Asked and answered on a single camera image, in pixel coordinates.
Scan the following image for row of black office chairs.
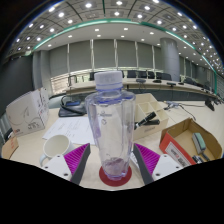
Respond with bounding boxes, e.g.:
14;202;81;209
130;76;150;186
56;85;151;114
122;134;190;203
88;69;201;85

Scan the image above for flat round red coaster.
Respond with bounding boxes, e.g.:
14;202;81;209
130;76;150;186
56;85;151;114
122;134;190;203
98;165;133;188

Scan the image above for flat brown cardboard sheet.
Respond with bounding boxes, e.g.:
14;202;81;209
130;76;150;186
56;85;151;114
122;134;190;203
1;136;20;160

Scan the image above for grey-green board eraser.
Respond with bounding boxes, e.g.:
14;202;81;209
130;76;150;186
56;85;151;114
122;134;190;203
191;132;207;155

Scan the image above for clear plastic water bottle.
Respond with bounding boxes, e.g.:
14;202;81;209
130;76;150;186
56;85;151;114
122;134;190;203
84;70;137;182

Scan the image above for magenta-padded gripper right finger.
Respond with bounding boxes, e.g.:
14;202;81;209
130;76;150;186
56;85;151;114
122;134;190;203
132;142;184;186

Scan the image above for black marker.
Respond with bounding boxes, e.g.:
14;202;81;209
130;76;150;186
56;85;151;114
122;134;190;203
134;111;161;131

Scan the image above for white printed paper sheet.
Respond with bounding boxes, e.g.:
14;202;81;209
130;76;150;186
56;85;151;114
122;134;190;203
42;115;98;146

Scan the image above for white compartment organizer box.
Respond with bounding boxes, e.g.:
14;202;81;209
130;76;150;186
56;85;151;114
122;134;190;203
133;92;170;141

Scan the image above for round ceiling lights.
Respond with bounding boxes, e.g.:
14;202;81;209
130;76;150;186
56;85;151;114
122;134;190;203
13;0;224;73

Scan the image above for black pen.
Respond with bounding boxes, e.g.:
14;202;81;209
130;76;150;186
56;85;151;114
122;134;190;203
191;154;206;165

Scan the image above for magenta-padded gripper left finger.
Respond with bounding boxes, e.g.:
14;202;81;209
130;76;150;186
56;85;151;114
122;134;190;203
40;142;92;186

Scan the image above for brown cardboard box red side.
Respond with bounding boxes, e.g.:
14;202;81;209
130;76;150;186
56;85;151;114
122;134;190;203
158;117;223;167

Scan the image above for white ceramic mug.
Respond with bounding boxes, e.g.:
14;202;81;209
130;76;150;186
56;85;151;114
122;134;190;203
39;134;76;167

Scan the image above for black desk phone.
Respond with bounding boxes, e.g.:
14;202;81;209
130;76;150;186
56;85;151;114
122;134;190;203
58;95;89;118

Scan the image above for white printed carton box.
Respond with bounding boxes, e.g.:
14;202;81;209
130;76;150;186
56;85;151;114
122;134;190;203
5;87;51;138

